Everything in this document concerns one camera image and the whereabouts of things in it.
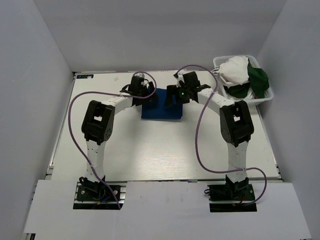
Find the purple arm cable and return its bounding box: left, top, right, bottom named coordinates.
left=173, top=64, right=268, bottom=207
left=67, top=71, right=157, bottom=210

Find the white printed t shirt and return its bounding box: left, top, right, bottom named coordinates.
left=213, top=55, right=249, bottom=88

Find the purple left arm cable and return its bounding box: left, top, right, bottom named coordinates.
left=67, top=71, right=157, bottom=210

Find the blue t shirt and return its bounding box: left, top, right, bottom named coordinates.
left=141, top=88, right=183, bottom=121

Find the white plastic laundry basket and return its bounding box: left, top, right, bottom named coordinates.
left=213, top=55, right=273, bottom=105

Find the blue table label sticker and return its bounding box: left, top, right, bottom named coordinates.
left=76, top=74, right=94, bottom=79

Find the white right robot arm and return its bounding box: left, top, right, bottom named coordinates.
left=164, top=71, right=254, bottom=200

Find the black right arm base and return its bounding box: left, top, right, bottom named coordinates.
left=204, top=184, right=257, bottom=213

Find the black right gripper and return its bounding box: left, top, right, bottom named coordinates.
left=164, top=84, right=191, bottom=107

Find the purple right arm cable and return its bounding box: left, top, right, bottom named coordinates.
left=173, top=64, right=268, bottom=207

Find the dark green t shirt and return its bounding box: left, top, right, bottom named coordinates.
left=224, top=60, right=270, bottom=99

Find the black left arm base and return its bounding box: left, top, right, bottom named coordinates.
left=73, top=177, right=126, bottom=210

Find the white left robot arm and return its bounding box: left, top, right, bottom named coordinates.
left=81, top=73, right=157, bottom=200

